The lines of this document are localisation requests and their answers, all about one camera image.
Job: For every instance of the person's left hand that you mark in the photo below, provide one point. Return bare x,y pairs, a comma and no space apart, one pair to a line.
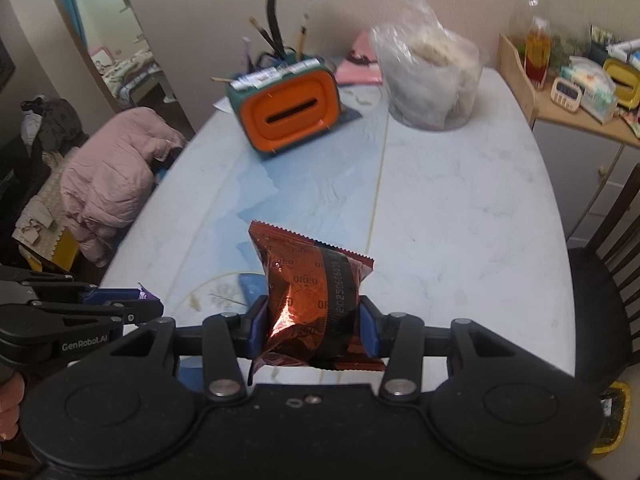
11,405

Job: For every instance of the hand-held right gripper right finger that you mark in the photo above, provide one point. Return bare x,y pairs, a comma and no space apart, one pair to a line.
371,330

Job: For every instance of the clear glass dome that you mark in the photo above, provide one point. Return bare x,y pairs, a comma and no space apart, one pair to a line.
565,20

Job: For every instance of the yellow black packet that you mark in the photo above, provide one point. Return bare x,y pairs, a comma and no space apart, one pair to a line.
612,417

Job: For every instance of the dark clothes pile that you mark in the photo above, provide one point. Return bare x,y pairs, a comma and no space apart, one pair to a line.
55,125

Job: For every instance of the white tube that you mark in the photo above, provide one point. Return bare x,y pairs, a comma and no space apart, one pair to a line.
625,49

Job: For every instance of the wooden top cabinet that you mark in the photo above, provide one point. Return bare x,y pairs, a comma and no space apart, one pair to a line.
575,160

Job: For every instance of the yellow box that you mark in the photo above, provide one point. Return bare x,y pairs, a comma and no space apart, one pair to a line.
625,82

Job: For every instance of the wooden door frame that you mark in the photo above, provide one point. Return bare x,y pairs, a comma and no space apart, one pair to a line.
170,75

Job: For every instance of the purple snack packet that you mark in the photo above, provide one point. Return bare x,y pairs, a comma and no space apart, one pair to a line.
150,297

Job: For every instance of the pink folder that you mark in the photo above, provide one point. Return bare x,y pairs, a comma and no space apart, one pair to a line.
357,67

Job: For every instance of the paper leaflet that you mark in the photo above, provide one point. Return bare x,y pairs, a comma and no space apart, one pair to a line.
222,104

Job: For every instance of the beige cloth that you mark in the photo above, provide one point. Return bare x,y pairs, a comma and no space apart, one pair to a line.
40,210

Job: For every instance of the red yellow bottle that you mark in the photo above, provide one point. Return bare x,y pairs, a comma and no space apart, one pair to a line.
536,55

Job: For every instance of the dark wall picture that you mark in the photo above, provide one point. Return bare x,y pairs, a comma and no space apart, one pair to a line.
6,65

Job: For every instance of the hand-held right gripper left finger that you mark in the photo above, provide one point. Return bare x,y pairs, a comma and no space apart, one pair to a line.
257,330

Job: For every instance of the pink puffer jacket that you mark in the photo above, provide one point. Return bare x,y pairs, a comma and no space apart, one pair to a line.
115,175

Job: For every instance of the wooden chair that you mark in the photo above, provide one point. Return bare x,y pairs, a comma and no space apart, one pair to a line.
600,300

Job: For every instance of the green orange tissue box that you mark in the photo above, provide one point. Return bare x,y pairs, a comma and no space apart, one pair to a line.
290,110

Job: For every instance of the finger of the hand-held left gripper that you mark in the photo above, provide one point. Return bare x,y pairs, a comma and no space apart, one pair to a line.
110,312
110,296

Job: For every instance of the white tissue pack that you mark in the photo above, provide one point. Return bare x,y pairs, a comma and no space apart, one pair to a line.
592,92

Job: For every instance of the white kitchen timer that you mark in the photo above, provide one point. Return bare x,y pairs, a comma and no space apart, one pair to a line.
566,92

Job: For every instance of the bed with patterned blanket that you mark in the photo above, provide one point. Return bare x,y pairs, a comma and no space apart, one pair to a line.
130,75

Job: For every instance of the dark red cookie packet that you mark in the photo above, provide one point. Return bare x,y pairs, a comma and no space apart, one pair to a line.
305,285

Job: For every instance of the clear plastic bag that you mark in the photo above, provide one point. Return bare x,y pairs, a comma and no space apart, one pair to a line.
430,85

